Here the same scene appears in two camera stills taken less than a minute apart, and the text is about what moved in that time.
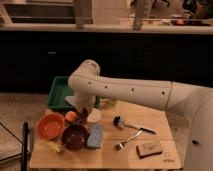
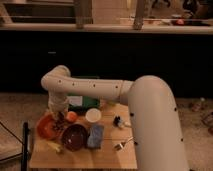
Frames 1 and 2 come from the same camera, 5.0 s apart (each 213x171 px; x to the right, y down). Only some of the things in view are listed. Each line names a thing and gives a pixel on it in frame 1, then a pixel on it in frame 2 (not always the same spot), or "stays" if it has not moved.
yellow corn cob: (54, 145) stays
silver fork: (120, 146) stays
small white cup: (94, 115) stays
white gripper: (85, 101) to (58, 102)
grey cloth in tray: (71, 100) stays
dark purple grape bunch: (83, 114) to (60, 122)
